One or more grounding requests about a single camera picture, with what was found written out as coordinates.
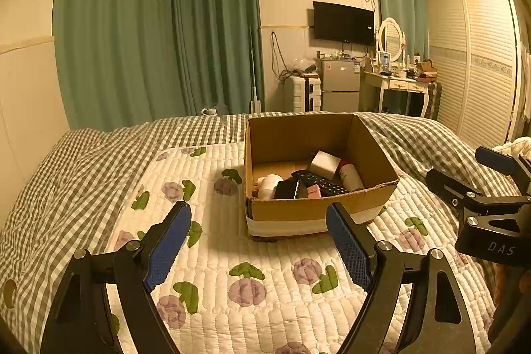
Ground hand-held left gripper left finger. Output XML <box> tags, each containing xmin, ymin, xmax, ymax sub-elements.
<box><xmin>41</xmin><ymin>201</ymin><xmax>192</xmax><ymax>354</ymax></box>

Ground white oval mirror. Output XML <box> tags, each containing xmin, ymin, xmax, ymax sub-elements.
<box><xmin>377</xmin><ymin>17</ymin><xmax>406</xmax><ymax>63</ymax></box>

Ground black remote control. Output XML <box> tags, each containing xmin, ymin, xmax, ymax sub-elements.
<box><xmin>290</xmin><ymin>170</ymin><xmax>347</xmax><ymax>197</ymax></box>

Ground dark suitcase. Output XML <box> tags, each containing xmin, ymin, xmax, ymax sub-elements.
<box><xmin>425</xmin><ymin>80</ymin><xmax>443</xmax><ymax>122</ymax></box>

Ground white mop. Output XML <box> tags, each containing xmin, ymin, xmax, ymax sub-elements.
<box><xmin>248</xmin><ymin>26</ymin><xmax>263</xmax><ymax>114</ymax></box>

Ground black wall television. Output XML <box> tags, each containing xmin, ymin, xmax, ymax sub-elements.
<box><xmin>313</xmin><ymin>1</ymin><xmax>376</xmax><ymax>46</ymax></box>

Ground brown cardboard box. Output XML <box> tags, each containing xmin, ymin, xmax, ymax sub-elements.
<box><xmin>244</xmin><ymin>112</ymin><xmax>400</xmax><ymax>241</ymax></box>

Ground black phone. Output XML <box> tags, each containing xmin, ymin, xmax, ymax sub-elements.
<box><xmin>273</xmin><ymin>180</ymin><xmax>300</xmax><ymax>200</ymax></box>

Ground white floral quilt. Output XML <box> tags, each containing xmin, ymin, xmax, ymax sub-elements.
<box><xmin>104</xmin><ymin>142</ymin><xmax>498</xmax><ymax>354</ymax></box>

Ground plain white bottle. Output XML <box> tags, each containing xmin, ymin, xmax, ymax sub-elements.
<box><xmin>257</xmin><ymin>174</ymin><xmax>280</xmax><ymax>200</ymax></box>

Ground cream quilted jacket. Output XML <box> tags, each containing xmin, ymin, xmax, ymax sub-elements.
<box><xmin>492</xmin><ymin>138</ymin><xmax>531</xmax><ymax>163</ymax></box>

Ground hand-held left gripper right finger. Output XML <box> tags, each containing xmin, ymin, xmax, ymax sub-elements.
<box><xmin>326</xmin><ymin>202</ymin><xmax>476</xmax><ymax>354</ymax></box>

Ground large white charger adapter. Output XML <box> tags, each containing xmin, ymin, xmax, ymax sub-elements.
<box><xmin>311</xmin><ymin>150</ymin><xmax>342</xmax><ymax>179</ymax></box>

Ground white louvered wardrobe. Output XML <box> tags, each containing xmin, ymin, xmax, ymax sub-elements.
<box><xmin>425</xmin><ymin>0</ymin><xmax>526</xmax><ymax>148</ymax></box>

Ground white dressing table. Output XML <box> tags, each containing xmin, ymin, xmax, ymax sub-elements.
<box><xmin>359</xmin><ymin>69</ymin><xmax>432</xmax><ymax>119</ymax></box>

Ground wide green curtain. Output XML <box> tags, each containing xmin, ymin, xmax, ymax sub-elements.
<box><xmin>54</xmin><ymin>0</ymin><xmax>184</xmax><ymax>131</ymax></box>

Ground white bottle with red cap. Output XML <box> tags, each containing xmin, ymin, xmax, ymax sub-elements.
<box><xmin>338</xmin><ymin>160</ymin><xmax>365</xmax><ymax>192</ymax></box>

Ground silver fridge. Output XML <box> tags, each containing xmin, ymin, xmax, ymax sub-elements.
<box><xmin>315</xmin><ymin>57</ymin><xmax>361</xmax><ymax>113</ymax></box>

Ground hanging wall cables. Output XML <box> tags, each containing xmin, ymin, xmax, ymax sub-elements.
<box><xmin>269</xmin><ymin>31</ymin><xmax>292</xmax><ymax>82</ymax></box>

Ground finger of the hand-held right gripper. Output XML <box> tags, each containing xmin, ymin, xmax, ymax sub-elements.
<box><xmin>476</xmin><ymin>146</ymin><xmax>531</xmax><ymax>196</ymax></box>
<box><xmin>426</xmin><ymin>167</ymin><xmax>531</xmax><ymax>223</ymax></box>

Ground white suitcase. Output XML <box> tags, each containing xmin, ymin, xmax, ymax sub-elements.
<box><xmin>284</xmin><ymin>74</ymin><xmax>323</xmax><ymax>114</ymax></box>

